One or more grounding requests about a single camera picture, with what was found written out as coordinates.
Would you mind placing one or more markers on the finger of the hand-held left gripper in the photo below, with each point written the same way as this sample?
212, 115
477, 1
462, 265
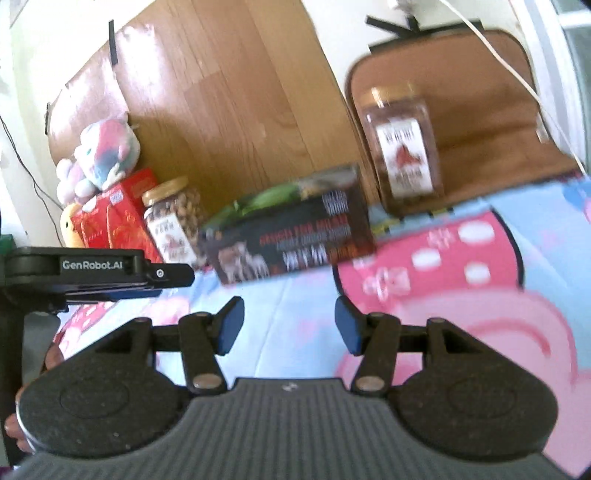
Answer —
173, 274

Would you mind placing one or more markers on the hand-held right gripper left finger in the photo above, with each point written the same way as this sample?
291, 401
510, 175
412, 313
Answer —
229, 325

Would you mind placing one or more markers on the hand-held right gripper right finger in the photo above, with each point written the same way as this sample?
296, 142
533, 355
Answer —
347, 325

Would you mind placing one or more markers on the black box with sheep print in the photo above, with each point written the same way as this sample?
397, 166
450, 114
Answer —
295, 240

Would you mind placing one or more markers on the green snack packet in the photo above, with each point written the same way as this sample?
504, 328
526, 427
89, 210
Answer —
263, 198

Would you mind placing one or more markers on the person's left hand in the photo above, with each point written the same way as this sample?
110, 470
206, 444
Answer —
52, 358

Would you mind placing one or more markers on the yellow chick plush toy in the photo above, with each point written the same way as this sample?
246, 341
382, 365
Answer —
69, 228

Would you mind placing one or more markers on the cashew jar with gold lid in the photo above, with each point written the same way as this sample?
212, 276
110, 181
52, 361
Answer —
173, 221

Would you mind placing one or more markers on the red gift box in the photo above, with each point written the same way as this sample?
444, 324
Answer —
120, 217

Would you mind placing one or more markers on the pink white plush toy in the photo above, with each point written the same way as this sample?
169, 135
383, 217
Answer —
74, 184

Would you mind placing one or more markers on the pig print blanket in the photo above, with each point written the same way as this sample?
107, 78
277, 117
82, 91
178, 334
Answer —
461, 277

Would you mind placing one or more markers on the pastel tie-dye plush toy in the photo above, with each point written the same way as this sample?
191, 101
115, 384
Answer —
108, 152

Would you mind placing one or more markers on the wooden board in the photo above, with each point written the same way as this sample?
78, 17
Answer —
221, 101

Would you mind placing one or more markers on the pecan jar with gold lid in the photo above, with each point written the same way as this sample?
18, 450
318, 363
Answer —
401, 152

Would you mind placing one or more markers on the brown seat cushion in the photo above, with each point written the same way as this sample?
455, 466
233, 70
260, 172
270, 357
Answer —
485, 115

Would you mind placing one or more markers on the white window frame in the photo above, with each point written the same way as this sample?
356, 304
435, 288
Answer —
558, 55

